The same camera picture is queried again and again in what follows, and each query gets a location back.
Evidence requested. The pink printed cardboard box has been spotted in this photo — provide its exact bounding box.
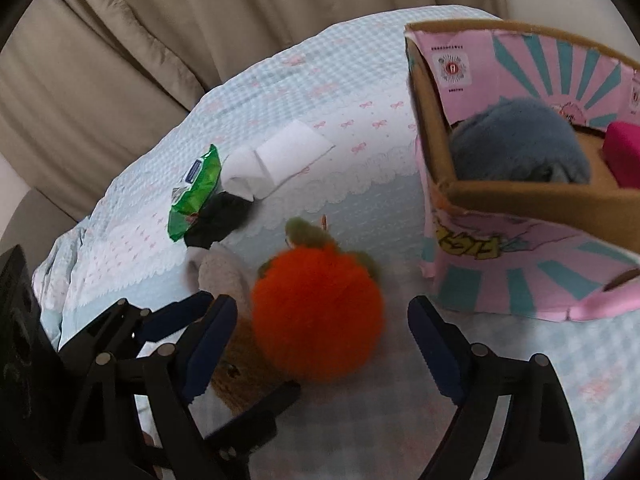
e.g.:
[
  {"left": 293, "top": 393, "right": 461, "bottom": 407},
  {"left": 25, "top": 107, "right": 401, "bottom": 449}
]
[{"left": 402, "top": 17, "right": 640, "bottom": 323}]

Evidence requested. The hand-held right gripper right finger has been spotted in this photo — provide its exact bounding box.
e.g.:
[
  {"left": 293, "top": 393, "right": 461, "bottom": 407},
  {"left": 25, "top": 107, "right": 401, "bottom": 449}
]
[{"left": 407, "top": 295, "right": 587, "bottom": 480}]

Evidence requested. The black cloth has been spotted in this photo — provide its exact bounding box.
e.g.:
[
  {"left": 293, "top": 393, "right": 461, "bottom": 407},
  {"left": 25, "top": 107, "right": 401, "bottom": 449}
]
[{"left": 184, "top": 191, "right": 256, "bottom": 251}]

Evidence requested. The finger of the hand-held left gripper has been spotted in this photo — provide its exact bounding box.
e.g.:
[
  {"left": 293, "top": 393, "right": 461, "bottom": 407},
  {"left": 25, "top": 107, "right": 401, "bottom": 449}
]
[
  {"left": 59, "top": 291, "right": 216, "bottom": 366},
  {"left": 202, "top": 382, "right": 302, "bottom": 456}
]

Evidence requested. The white cloth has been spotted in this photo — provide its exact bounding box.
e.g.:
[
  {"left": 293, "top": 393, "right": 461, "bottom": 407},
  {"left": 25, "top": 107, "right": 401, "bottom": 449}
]
[{"left": 220, "top": 120, "right": 336, "bottom": 202}]

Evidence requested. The grey plush toy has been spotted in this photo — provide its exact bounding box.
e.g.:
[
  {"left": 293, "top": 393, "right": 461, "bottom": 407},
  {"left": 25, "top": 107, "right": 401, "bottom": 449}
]
[{"left": 447, "top": 97, "right": 593, "bottom": 184}]

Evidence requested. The green wipes packet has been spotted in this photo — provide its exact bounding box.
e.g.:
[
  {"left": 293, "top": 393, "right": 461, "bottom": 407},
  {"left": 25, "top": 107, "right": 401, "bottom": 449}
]
[{"left": 167, "top": 144, "right": 224, "bottom": 243}]

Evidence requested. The brown plush toy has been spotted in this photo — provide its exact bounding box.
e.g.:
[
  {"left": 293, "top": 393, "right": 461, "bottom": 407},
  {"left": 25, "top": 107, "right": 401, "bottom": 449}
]
[{"left": 209, "top": 310, "right": 301, "bottom": 416}]

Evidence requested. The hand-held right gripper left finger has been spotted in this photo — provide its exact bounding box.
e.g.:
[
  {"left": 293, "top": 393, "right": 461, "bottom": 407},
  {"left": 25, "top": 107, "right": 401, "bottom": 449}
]
[{"left": 60, "top": 295, "right": 251, "bottom": 480}]

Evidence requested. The orange plush fruit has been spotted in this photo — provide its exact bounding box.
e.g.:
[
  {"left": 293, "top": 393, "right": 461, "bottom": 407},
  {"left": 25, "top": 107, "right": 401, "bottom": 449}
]
[{"left": 250, "top": 216, "right": 386, "bottom": 384}]

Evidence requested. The magenta pouch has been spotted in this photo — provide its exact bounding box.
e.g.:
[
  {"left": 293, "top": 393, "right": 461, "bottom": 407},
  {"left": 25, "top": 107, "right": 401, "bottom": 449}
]
[{"left": 601, "top": 121, "right": 640, "bottom": 191}]

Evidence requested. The beige curtain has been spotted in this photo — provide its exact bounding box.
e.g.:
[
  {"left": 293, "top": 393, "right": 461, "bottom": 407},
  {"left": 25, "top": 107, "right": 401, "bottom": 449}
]
[{"left": 0, "top": 0, "right": 511, "bottom": 221}]

